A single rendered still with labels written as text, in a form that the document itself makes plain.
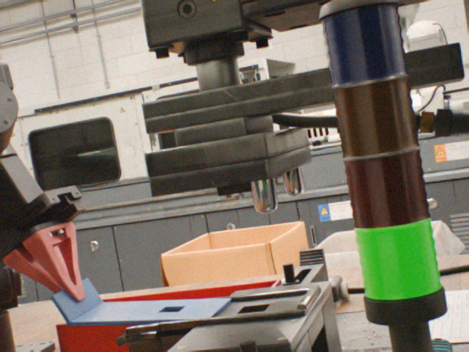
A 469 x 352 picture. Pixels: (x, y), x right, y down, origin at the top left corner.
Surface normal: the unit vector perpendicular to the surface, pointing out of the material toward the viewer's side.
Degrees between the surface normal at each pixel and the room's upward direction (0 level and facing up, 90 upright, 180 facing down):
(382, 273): 76
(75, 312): 64
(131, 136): 90
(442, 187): 90
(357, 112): 104
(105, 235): 90
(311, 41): 90
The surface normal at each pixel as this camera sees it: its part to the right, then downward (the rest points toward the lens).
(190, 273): -0.39, 0.07
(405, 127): 0.56, 0.20
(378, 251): -0.58, -0.11
